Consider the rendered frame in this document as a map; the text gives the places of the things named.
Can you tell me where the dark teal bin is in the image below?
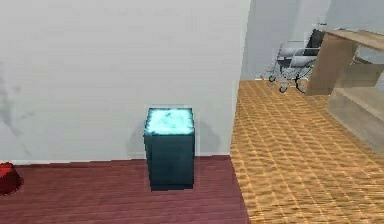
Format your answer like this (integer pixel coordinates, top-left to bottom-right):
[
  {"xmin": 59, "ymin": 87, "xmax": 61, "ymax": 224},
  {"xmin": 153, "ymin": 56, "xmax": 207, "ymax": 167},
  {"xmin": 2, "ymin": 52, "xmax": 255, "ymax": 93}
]
[{"xmin": 143, "ymin": 106, "xmax": 196, "ymax": 192}]

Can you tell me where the red round object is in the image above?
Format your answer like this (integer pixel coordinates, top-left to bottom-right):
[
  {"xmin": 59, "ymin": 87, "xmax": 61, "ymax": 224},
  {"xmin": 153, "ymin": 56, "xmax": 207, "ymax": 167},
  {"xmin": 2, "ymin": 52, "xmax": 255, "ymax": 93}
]
[{"xmin": 0, "ymin": 161, "xmax": 25, "ymax": 196}]

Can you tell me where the light wooden desk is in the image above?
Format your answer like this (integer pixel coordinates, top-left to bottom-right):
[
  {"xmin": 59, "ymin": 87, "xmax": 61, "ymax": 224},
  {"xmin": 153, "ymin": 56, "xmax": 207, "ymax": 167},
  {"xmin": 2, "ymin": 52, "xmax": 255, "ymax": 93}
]
[{"xmin": 304, "ymin": 29, "xmax": 384, "ymax": 156}]

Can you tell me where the grey wheelchair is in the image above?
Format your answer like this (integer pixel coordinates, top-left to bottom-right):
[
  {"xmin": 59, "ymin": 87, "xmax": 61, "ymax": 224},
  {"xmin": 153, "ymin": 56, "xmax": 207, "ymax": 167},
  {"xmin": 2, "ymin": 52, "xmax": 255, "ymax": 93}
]
[{"xmin": 264, "ymin": 23, "xmax": 328, "ymax": 94}]

